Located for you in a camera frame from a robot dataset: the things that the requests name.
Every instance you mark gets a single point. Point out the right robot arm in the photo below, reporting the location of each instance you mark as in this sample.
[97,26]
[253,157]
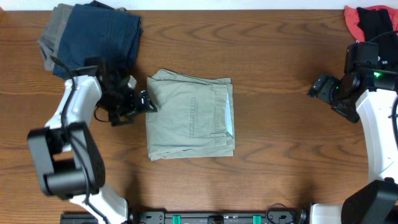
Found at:
[368,95]

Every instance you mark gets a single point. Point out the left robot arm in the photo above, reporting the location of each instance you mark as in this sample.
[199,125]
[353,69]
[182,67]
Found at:
[67,161]

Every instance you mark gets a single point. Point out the folded navy blue shorts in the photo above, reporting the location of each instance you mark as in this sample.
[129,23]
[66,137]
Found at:
[97,30]

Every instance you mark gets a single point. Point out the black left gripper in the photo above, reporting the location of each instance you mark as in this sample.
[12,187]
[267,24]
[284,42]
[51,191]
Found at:
[135,107]

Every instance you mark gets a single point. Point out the red garment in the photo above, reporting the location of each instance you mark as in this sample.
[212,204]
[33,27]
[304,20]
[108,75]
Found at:
[352,19]

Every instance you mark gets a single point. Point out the black garment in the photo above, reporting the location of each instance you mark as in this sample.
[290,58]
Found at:
[377,27]

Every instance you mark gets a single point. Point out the folded grey shorts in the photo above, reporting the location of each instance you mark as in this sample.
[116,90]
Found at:
[49,40]

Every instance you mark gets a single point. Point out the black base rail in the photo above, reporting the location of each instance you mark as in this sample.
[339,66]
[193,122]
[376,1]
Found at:
[277,216]

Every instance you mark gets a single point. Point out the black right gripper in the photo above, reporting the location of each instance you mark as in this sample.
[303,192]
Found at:
[322,88]

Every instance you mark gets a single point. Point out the khaki green shorts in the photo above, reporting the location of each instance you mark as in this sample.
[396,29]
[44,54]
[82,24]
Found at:
[194,117]

